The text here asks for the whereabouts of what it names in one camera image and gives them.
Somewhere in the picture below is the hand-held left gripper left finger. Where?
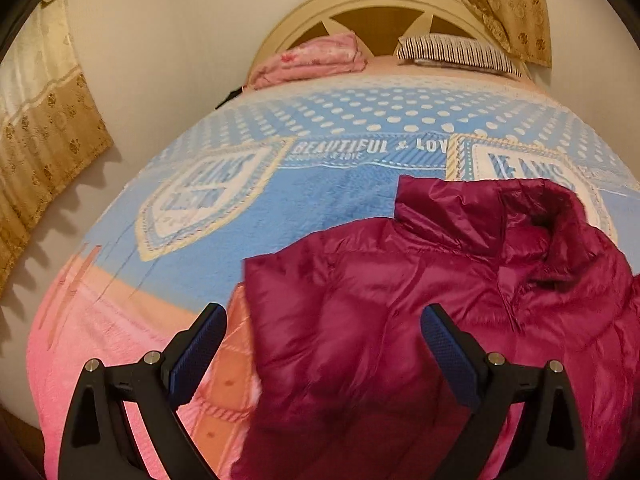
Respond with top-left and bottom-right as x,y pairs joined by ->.
57,302 -> 228,480

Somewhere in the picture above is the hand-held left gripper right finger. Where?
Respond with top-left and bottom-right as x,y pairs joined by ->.
421,303 -> 588,480

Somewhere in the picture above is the maroon puffer jacket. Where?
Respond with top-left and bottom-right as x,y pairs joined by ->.
231,175 -> 640,480

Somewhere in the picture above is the printed blue pink blanket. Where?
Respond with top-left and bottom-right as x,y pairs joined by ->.
25,67 -> 640,480

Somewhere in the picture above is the beige patterned curtain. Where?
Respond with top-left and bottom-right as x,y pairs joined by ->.
0,0 -> 115,306
320,0 -> 553,68

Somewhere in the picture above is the striped pillow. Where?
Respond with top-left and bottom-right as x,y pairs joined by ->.
395,34 -> 523,78

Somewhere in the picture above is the pink folded quilt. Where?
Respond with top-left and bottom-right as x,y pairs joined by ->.
247,32 -> 371,91

